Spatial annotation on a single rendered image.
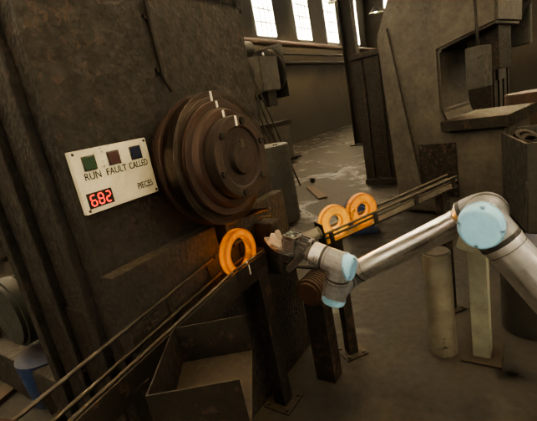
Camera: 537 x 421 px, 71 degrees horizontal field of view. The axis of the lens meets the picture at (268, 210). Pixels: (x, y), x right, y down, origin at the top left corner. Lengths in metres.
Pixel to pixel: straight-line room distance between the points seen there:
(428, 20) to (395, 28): 0.30
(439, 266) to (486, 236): 0.69
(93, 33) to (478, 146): 3.09
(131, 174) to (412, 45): 3.04
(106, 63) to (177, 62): 0.29
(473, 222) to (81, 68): 1.17
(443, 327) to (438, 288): 0.19
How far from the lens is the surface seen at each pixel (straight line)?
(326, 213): 1.73
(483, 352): 2.05
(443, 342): 2.00
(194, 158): 1.22
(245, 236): 1.47
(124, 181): 1.24
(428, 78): 3.77
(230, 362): 1.13
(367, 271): 1.48
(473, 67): 3.40
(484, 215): 1.13
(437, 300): 1.89
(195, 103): 1.30
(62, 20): 1.28
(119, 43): 1.36
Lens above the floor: 1.24
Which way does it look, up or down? 14 degrees down
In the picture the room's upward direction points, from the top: 11 degrees counter-clockwise
